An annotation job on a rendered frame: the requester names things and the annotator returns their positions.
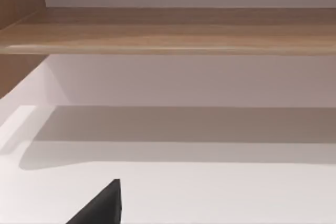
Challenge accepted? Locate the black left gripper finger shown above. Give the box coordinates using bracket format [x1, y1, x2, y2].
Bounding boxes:
[65, 178, 122, 224]

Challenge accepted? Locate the wooden open shelf unit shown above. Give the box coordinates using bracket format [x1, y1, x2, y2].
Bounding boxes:
[0, 0, 336, 100]

